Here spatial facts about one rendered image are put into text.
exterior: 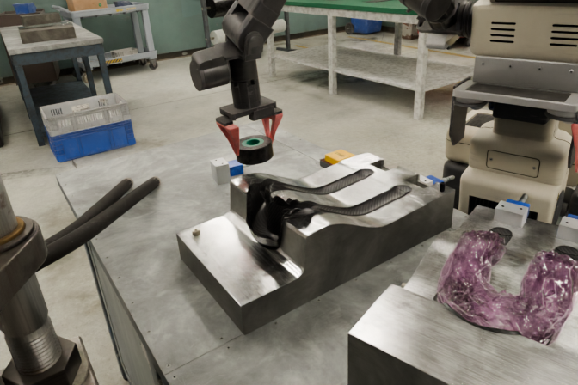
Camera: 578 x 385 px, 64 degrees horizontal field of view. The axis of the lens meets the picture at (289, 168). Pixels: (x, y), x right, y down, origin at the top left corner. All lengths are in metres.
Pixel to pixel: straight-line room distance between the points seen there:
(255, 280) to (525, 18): 0.80
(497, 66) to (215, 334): 0.84
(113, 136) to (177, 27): 3.79
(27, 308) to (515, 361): 0.60
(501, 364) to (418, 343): 0.09
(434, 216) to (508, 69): 0.40
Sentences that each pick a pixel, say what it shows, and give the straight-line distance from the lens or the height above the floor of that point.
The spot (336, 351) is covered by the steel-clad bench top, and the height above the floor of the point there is 0.80.
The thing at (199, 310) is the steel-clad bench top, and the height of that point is 0.80.
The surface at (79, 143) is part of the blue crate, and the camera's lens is 3.88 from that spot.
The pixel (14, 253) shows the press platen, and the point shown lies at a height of 1.04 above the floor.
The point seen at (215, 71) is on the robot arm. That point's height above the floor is 1.15.
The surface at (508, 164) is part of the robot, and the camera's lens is 1.27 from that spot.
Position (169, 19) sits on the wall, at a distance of 7.39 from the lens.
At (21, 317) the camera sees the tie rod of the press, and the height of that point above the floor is 0.93.
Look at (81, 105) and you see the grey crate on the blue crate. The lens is 4.20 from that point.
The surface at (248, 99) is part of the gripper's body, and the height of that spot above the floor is 1.09.
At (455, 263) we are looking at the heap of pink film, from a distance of 0.74.
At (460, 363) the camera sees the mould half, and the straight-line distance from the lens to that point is 0.60.
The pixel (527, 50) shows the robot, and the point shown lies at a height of 1.12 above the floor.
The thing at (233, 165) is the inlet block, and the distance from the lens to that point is 1.23.
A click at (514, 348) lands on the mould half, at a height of 0.91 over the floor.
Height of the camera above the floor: 1.34
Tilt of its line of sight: 25 degrees down
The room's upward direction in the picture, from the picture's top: 3 degrees counter-clockwise
